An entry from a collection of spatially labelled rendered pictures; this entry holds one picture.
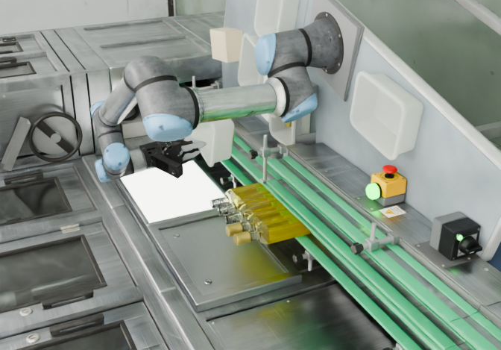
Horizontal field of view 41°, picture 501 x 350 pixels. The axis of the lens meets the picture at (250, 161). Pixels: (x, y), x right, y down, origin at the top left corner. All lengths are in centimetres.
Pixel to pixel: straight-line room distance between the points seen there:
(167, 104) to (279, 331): 69
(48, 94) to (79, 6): 284
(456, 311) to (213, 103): 79
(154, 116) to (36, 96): 114
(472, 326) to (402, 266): 24
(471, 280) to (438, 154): 33
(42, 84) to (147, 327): 118
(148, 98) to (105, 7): 393
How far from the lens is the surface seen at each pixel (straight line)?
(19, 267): 229
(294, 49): 199
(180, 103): 173
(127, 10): 568
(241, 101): 184
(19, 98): 279
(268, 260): 213
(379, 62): 192
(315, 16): 215
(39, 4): 553
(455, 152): 172
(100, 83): 281
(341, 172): 205
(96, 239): 236
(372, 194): 186
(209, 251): 217
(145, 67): 176
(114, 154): 206
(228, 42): 269
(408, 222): 182
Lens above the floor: 184
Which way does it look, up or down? 23 degrees down
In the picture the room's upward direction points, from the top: 101 degrees counter-clockwise
